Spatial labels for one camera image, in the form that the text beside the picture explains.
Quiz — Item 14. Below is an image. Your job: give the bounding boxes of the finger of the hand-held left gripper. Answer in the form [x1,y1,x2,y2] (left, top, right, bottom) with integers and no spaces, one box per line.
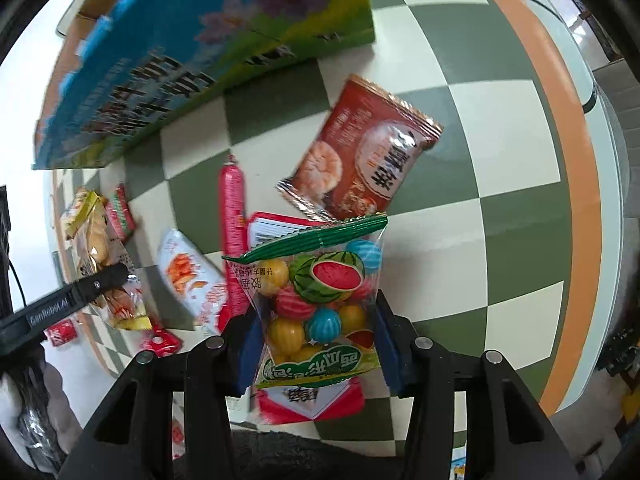
[0,262,131,357]

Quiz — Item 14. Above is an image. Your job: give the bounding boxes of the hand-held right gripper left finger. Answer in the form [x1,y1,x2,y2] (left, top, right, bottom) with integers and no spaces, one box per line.
[60,306,262,480]

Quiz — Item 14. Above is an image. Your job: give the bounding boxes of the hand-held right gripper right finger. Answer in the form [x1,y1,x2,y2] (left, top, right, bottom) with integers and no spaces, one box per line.
[375,290,585,480]

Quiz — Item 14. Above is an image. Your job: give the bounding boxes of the yellow snack packet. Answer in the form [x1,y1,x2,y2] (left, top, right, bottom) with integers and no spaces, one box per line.
[61,189,153,332]

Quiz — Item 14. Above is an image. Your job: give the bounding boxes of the clear gumball candy bag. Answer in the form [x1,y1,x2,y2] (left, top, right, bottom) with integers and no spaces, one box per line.
[221,212,390,391]

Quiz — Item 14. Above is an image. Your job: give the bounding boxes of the red snack packet green trim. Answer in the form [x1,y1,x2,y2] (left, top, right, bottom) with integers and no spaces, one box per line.
[104,183,137,243]

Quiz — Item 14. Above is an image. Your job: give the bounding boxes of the white and green cardboard box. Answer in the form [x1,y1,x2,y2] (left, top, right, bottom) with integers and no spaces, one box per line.
[31,0,376,171]

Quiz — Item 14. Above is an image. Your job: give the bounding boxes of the red soda can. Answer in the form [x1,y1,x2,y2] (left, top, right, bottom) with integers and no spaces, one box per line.
[45,319,81,350]

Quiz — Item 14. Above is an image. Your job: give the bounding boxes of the red and white snack packet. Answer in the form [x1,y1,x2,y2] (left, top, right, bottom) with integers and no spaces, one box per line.
[245,211,366,426]

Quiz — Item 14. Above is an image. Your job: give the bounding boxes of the small red candy packet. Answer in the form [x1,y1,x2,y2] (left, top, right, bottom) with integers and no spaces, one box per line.
[139,322,183,358]

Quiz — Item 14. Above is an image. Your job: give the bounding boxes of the white and orange snack packet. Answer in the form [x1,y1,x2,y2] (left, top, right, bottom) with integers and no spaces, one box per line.
[156,228,228,336]

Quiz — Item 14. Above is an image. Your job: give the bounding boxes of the pink sausage stick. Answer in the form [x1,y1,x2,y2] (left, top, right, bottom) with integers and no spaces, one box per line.
[218,155,253,318]

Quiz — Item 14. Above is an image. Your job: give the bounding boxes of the brown shrimp cracker packet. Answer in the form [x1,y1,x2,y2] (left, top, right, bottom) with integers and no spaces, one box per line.
[276,74,445,223]

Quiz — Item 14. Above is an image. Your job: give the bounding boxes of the green and white checkered mat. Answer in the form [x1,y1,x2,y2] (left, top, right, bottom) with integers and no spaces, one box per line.
[50,0,601,461]

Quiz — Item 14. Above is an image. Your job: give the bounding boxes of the black cable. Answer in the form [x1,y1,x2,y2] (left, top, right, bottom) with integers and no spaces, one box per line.
[519,0,603,48]

